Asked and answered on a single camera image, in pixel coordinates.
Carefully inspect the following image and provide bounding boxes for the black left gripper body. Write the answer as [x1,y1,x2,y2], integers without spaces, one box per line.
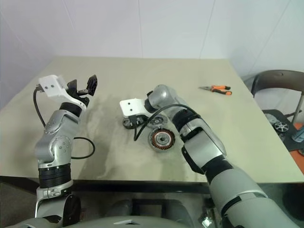
[71,87,91,106]

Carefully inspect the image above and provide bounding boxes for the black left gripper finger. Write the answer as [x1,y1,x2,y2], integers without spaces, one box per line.
[86,74,99,97]
[66,79,78,96]

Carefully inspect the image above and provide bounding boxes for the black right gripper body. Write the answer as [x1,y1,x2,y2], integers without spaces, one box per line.
[128,113,149,127]

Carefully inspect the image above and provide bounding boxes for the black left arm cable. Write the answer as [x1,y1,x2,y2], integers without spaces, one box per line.
[33,85,96,160]

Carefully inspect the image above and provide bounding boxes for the shiny metal bracket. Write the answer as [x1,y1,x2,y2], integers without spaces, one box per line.
[199,206,216,228]

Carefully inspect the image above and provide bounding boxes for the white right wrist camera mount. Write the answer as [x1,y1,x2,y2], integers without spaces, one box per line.
[119,97,146,117]

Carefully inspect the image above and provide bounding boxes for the black table frame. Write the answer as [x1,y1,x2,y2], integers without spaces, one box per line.
[0,175,212,194]

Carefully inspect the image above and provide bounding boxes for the small silver spoked wheel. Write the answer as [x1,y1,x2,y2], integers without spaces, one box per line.
[273,120,290,133]

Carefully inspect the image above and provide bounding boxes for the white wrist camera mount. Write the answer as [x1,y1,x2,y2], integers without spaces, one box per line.
[119,97,146,117]
[38,74,87,108]

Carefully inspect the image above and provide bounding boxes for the motor housing with copper windings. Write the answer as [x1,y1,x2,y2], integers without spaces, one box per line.
[149,126,177,153]

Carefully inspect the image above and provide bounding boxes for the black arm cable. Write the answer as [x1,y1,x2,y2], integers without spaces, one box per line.
[133,104,202,142]
[33,85,96,160]

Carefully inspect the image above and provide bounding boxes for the blue container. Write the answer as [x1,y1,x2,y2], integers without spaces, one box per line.
[293,125,304,143]

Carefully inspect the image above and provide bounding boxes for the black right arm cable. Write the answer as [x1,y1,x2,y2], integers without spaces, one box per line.
[133,104,202,142]

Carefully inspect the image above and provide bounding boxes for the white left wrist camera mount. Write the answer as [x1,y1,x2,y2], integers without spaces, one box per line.
[38,74,87,108]

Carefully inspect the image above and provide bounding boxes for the orange black pliers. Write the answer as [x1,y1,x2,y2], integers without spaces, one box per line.
[198,85,233,96]

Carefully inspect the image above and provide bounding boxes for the grey round motor lid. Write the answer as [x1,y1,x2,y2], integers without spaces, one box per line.
[150,114,168,128]

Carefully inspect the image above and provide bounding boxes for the silver spoked rotor black rim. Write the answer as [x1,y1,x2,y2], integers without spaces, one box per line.
[121,117,143,130]

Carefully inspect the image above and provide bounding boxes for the black plastic chair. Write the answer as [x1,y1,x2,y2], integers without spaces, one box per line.
[241,69,304,155]

